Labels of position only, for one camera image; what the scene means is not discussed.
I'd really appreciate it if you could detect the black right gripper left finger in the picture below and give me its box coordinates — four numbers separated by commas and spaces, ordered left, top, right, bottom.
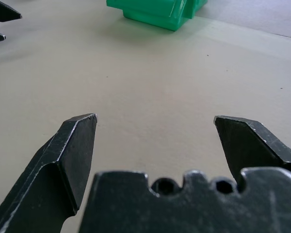
0, 113, 98, 233

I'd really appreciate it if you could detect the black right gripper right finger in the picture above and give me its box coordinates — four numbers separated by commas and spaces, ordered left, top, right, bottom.
213, 116, 291, 184

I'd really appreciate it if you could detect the green plastic toy block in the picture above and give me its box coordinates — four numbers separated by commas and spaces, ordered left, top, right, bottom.
106, 0, 208, 32

